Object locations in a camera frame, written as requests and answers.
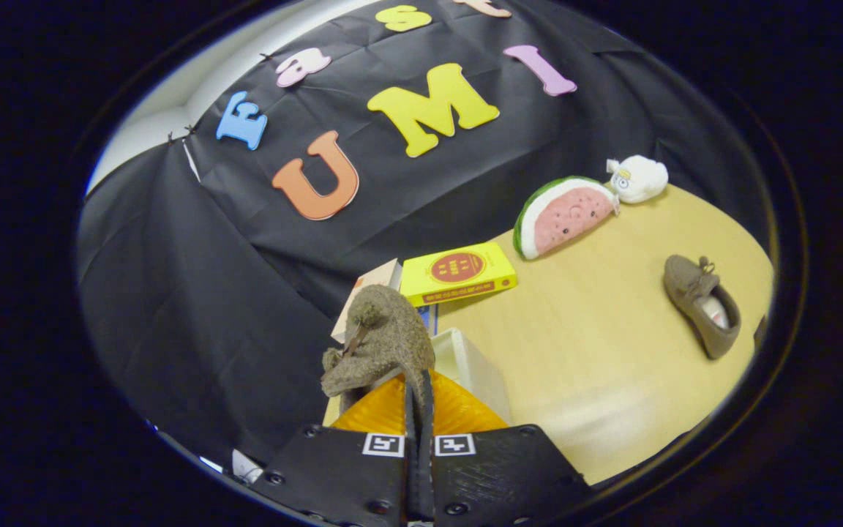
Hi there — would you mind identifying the black backdrop cloth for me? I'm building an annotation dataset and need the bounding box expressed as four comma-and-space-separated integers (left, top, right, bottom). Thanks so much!
76, 0, 766, 469

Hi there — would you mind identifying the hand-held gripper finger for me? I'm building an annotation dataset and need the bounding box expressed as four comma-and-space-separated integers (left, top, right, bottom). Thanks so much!
419, 370, 591, 527
250, 370, 422, 527

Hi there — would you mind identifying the watermelon slice plush toy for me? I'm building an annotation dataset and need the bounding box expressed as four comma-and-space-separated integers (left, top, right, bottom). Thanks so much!
513, 176, 620, 261

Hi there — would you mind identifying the beige fabric storage box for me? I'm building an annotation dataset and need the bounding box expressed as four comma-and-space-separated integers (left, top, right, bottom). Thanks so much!
323, 327, 514, 429

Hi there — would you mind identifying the brown fuzzy shoe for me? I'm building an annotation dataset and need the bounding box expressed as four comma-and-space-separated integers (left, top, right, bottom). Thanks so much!
663, 254, 742, 360
321, 284, 437, 414

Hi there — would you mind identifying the white plush toy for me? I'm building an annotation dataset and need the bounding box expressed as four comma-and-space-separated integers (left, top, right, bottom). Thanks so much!
607, 154, 670, 204

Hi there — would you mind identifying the white desk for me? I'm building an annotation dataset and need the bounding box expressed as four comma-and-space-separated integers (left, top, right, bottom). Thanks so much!
231, 449, 265, 484

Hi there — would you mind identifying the beige book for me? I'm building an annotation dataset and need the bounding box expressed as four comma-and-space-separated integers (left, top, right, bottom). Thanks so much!
330, 258, 402, 343

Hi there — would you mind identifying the yellow book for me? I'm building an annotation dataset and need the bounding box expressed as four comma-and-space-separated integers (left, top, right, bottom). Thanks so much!
400, 242, 518, 307

